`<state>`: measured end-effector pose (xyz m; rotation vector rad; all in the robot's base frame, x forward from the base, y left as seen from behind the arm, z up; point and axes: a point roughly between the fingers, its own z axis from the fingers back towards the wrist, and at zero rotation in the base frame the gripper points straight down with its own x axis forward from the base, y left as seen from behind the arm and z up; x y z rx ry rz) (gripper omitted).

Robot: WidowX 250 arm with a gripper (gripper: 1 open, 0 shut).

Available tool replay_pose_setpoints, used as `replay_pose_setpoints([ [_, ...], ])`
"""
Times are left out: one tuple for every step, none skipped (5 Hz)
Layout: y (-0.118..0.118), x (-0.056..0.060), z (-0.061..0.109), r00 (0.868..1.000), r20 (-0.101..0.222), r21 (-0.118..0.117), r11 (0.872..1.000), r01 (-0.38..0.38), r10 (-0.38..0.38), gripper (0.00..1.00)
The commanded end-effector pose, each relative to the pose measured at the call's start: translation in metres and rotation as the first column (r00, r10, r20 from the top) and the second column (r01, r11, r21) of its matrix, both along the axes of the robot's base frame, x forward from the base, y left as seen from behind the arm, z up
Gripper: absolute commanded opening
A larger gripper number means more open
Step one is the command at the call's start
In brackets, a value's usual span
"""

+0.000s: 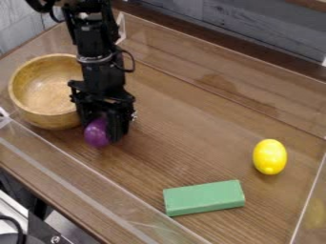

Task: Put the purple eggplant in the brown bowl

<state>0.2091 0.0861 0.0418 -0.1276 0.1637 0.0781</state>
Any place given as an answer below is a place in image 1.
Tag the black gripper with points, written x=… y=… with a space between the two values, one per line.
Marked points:
x=100 y=93

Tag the black metal bracket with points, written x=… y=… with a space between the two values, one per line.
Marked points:
x=44 y=232

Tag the yellow toy lemon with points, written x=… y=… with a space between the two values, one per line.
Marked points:
x=271 y=156

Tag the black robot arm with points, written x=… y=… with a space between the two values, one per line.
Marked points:
x=93 y=28

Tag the clear acrylic corner bracket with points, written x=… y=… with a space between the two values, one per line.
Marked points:
x=121 y=22

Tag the brown wooden bowl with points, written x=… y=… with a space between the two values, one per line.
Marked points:
x=41 y=93

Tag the clear acrylic front wall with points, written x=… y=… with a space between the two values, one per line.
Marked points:
x=93 y=201

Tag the green rectangular block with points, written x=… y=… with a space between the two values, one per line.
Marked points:
x=204 y=198

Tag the purple toy eggplant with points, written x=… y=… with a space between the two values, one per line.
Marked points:
x=96 y=133

